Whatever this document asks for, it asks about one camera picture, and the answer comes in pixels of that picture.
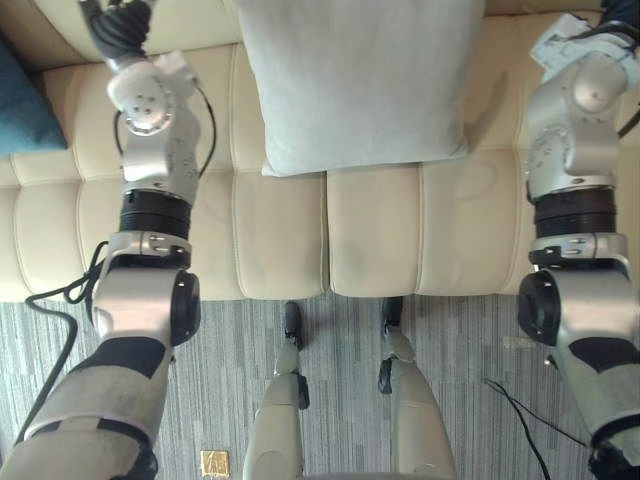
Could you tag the teal blue cushion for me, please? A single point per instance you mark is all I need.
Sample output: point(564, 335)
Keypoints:
point(25, 105)

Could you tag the light grey square cushion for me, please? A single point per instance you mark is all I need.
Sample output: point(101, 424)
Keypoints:
point(360, 85)

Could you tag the silver left robot leg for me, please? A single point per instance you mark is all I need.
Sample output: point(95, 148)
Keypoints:
point(277, 410)

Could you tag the cream leather sofa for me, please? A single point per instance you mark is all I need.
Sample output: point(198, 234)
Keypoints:
point(320, 220)

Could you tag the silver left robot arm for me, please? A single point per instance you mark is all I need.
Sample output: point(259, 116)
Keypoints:
point(150, 280)

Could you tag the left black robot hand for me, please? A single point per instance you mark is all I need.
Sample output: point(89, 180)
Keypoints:
point(120, 27)

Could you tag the silver right robot leg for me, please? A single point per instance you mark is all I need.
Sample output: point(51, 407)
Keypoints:
point(410, 400)

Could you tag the gold floor marker tag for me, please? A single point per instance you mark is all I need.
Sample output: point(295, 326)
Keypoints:
point(216, 461)

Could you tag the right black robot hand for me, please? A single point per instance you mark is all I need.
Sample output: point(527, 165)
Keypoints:
point(620, 11)

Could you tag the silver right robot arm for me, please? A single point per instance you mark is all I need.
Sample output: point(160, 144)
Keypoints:
point(575, 280)

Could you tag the silver robot leg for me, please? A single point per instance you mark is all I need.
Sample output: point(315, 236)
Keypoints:
point(410, 400)
point(277, 410)

